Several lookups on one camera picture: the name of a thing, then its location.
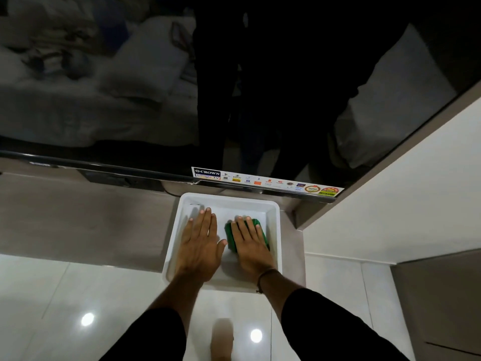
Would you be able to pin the person's bare foot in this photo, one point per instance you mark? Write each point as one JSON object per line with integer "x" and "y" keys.
{"x": 221, "y": 342}

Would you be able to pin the person's left little finger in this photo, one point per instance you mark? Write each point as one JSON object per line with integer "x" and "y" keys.
{"x": 186, "y": 230}

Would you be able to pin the person's left hand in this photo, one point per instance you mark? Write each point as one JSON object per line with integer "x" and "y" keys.
{"x": 199, "y": 255}

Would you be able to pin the person's left forearm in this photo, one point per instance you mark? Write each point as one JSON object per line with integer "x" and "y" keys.
{"x": 165, "y": 319}

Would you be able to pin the person's right hand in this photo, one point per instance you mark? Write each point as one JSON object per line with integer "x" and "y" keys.
{"x": 253, "y": 255}

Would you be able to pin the white plastic tray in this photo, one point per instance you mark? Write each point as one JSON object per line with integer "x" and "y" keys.
{"x": 225, "y": 210}

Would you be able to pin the person's right little finger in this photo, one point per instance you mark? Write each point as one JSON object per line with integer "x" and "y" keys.
{"x": 260, "y": 235}

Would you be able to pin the person's right forearm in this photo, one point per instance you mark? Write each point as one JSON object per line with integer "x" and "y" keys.
{"x": 323, "y": 327}

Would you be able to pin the green scouring sponge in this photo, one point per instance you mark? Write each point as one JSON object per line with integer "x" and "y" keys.
{"x": 230, "y": 236}

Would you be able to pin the person's left thumb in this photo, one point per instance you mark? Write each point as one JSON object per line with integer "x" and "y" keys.
{"x": 222, "y": 248}

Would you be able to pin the person's left middle finger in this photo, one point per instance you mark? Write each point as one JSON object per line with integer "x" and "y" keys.
{"x": 205, "y": 224}

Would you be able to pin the black flat screen television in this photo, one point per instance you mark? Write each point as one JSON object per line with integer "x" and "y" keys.
{"x": 285, "y": 90}

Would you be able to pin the beige cabinet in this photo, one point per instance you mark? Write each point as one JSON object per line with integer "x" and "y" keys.
{"x": 439, "y": 304}

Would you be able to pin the person's right middle finger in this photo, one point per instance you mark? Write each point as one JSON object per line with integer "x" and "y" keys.
{"x": 243, "y": 229}

